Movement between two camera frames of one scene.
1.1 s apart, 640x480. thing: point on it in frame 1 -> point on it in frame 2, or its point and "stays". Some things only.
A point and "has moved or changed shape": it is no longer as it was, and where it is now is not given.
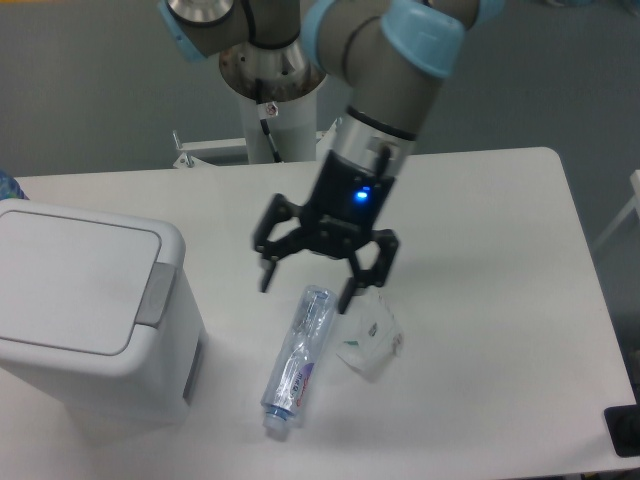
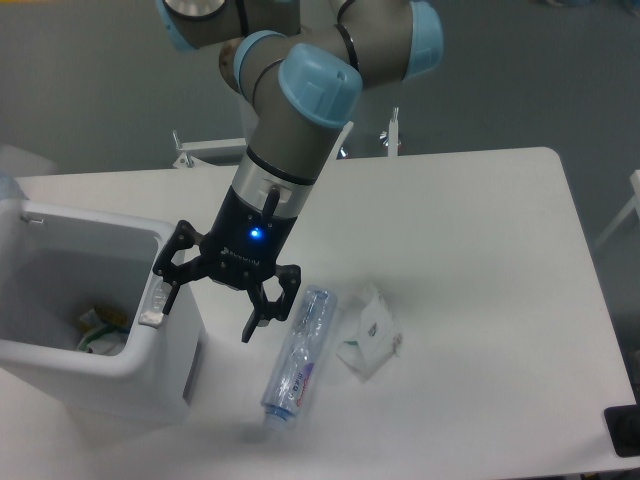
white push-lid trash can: [98, 306] has moved or changed shape
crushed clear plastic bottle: [297, 357] stays
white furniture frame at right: [635, 181] stays
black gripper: [338, 220] -> [241, 247]
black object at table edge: [623, 426] stays
